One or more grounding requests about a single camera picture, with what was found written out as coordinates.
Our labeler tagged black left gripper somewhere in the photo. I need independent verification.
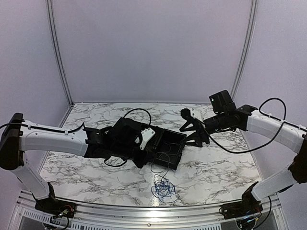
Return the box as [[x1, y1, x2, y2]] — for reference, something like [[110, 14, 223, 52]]
[[112, 142, 157, 169]]

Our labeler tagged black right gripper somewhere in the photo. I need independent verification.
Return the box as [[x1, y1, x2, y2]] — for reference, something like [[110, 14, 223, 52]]
[[180, 112, 229, 148]]

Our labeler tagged grey cable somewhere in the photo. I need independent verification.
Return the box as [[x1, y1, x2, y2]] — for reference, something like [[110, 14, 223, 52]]
[[157, 141, 184, 163]]

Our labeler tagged blue cable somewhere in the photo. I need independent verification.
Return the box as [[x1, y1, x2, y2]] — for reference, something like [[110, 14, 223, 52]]
[[150, 162, 180, 203]]

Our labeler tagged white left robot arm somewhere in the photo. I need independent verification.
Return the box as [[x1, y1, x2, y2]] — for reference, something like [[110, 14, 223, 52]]
[[0, 113, 156, 213]]

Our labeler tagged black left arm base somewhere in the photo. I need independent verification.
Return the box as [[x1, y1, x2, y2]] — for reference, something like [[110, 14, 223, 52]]
[[33, 182, 77, 219]]

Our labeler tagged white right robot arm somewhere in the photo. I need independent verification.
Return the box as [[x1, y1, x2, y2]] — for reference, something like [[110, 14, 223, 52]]
[[180, 93, 307, 215]]

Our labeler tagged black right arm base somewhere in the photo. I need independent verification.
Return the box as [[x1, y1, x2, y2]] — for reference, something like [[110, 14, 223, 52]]
[[219, 182, 263, 219]]

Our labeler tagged black right storage bin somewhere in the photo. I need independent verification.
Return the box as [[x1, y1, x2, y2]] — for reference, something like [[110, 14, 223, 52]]
[[151, 129, 187, 170]]

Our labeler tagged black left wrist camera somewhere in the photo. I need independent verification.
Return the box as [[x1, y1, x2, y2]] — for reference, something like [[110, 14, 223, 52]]
[[135, 127, 155, 150]]

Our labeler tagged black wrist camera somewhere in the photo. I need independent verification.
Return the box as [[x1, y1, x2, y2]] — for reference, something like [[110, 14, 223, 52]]
[[135, 127, 155, 150], [209, 90, 236, 115]]

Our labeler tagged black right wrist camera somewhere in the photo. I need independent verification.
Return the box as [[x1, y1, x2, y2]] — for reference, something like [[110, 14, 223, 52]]
[[209, 90, 236, 115]]

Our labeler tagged aluminium front table rail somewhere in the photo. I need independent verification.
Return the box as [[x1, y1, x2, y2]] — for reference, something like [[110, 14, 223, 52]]
[[14, 189, 281, 230]]

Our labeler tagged aluminium right corner post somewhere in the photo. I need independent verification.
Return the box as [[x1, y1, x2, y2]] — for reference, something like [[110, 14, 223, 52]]
[[230, 0, 259, 99]]

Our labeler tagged aluminium corner post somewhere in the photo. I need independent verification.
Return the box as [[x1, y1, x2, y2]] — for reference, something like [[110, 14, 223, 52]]
[[230, 0, 259, 99], [46, 0, 74, 107]]

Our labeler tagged aluminium left corner post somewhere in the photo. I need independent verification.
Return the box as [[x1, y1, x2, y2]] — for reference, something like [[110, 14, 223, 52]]
[[46, 0, 74, 107]]

